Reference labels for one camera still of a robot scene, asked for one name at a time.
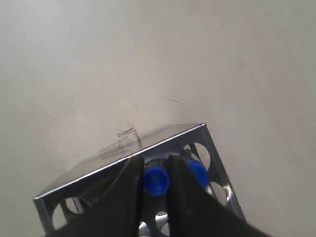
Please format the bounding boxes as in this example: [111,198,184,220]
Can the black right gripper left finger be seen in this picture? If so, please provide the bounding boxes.
[53,156,144,237]

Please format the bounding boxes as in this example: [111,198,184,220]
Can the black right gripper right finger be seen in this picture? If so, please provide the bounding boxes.
[166,156,266,237]

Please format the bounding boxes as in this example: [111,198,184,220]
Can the blue-capped tube back tall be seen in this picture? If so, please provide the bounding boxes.
[143,166,170,196]

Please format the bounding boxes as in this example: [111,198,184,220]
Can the stainless steel test tube rack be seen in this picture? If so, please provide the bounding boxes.
[33,123,245,236]

